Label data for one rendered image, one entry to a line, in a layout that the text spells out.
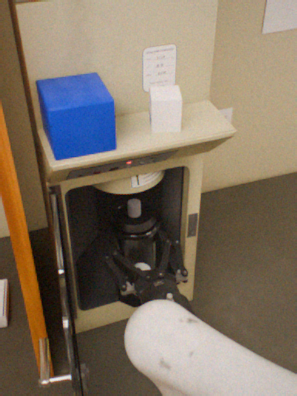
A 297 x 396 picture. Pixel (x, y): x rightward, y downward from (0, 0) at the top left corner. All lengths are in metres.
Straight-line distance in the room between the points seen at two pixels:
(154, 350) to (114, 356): 0.52
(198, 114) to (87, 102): 0.24
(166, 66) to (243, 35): 0.60
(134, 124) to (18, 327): 0.64
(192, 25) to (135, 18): 0.10
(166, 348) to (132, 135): 0.35
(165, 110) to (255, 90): 0.77
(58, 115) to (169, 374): 0.39
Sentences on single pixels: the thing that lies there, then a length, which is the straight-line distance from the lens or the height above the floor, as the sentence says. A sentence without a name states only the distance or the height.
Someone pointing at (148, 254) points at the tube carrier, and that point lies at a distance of 1.10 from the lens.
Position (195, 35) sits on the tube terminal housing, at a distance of 0.92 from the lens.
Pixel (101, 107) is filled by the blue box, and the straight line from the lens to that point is 0.78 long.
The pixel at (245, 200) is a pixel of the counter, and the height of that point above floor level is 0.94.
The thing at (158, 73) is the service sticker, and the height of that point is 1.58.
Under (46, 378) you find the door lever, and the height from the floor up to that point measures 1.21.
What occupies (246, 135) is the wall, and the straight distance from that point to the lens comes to 1.66.
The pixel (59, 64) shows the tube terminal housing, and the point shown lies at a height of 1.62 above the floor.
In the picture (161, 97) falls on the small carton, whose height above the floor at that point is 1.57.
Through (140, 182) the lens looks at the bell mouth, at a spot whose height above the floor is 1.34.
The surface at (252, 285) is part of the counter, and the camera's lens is 1.40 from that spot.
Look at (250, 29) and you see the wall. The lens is 1.50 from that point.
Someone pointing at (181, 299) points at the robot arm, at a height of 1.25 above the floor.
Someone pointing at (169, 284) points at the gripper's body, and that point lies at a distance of 0.96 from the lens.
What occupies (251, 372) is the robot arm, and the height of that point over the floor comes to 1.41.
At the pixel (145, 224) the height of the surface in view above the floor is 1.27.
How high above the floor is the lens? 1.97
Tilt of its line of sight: 39 degrees down
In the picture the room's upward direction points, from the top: straight up
